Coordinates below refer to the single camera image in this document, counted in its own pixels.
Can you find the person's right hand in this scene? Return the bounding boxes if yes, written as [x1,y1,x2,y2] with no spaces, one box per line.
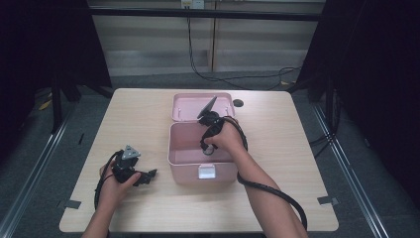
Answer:
[203,120,248,161]

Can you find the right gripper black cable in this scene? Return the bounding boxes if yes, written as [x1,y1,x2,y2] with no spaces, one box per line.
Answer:
[223,116,309,231]

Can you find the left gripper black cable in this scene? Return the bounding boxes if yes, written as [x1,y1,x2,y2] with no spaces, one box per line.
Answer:
[93,150,125,211]

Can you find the black wall cable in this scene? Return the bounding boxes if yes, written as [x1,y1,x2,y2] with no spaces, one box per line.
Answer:
[186,16,302,91]

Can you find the black curtain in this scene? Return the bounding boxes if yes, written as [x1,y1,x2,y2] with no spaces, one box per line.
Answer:
[0,0,113,163]
[286,0,420,199]

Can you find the person's left hand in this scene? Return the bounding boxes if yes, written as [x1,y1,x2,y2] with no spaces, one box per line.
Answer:
[98,161,143,213]

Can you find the black floor cables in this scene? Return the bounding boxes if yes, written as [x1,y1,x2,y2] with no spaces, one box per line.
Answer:
[308,88,342,159]

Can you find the black horizontal bar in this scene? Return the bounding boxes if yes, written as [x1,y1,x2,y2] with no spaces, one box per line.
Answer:
[88,8,326,23]

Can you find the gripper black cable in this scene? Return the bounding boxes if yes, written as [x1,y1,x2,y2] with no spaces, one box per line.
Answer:
[93,150,125,211]
[223,116,309,231]

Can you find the black metal stand leg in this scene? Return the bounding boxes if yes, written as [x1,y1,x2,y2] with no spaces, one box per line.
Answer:
[51,75,63,135]

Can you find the pink storage box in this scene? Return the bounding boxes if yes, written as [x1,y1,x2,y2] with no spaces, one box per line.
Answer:
[166,92,240,185]

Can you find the yellow floor scrap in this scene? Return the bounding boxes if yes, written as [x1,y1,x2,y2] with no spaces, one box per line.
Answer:
[38,92,53,112]

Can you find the white wall socket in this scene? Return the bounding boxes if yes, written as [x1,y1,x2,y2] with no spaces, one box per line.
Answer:
[180,0,206,10]

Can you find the metal floor rail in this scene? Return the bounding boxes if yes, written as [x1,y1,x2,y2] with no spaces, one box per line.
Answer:
[0,108,77,238]
[311,102,391,238]

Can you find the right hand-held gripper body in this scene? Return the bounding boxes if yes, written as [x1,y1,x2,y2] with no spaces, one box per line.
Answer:
[196,95,226,142]

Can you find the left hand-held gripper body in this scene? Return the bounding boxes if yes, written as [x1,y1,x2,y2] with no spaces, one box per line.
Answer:
[112,145,144,184]

